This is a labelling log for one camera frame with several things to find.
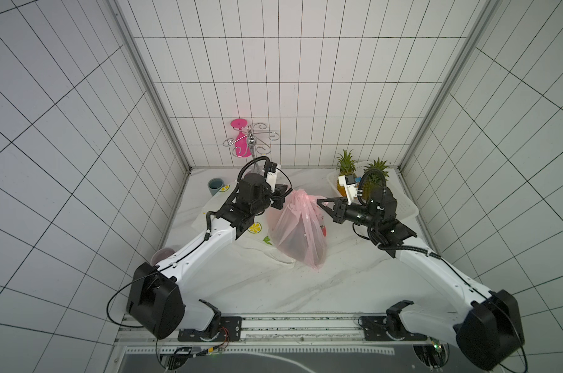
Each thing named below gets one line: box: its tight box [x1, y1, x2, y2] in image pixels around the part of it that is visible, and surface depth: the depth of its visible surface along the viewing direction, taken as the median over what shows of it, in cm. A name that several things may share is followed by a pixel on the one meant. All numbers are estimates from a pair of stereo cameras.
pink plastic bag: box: [267, 188, 329, 270], surface depth 81 cm
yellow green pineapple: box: [362, 156, 390, 202], surface depth 96 cm
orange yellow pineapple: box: [335, 149, 357, 198], surface depth 102 cm
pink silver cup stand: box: [223, 118, 280, 162], surface depth 97 cm
